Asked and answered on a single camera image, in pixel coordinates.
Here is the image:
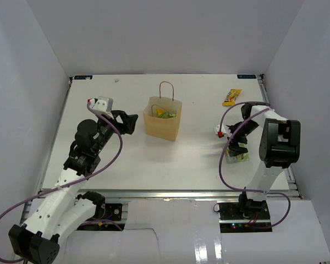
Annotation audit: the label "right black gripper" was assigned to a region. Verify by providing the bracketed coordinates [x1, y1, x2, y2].
[226, 120, 260, 157]

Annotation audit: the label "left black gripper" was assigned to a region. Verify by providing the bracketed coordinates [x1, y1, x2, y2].
[93, 110, 138, 154]

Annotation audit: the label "green mint sachet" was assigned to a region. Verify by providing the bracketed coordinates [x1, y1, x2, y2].
[225, 150, 250, 164]
[157, 112, 177, 119]

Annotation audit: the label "brown paper bag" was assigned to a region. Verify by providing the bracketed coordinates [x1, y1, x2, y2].
[142, 81, 183, 141]

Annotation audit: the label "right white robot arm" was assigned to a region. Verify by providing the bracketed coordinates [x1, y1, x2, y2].
[228, 102, 301, 219]

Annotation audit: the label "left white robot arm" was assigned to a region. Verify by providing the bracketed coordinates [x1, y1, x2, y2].
[8, 110, 138, 263]

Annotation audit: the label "yellow candy bar far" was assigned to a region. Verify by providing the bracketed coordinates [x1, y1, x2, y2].
[222, 89, 242, 107]

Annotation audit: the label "left blue corner label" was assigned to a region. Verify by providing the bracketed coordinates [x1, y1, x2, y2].
[73, 75, 93, 80]

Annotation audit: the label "blue corner label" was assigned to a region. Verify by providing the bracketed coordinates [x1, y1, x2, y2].
[237, 74, 256, 79]
[73, 75, 93, 80]

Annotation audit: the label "right blue corner label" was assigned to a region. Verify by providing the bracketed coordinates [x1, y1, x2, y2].
[237, 74, 256, 79]

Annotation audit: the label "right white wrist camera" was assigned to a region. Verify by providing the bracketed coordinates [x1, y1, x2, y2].
[213, 124, 227, 138]

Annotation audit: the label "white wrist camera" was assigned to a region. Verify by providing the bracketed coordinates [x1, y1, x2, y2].
[213, 124, 227, 138]
[88, 96, 113, 118]

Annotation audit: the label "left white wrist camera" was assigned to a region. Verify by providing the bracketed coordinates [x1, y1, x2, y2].
[88, 96, 113, 118]

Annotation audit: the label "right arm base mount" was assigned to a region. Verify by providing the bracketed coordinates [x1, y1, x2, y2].
[213, 202, 272, 234]

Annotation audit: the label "aluminium front rail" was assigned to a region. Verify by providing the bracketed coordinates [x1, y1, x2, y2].
[30, 189, 302, 200]

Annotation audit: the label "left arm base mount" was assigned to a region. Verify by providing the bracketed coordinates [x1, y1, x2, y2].
[78, 203, 124, 232]

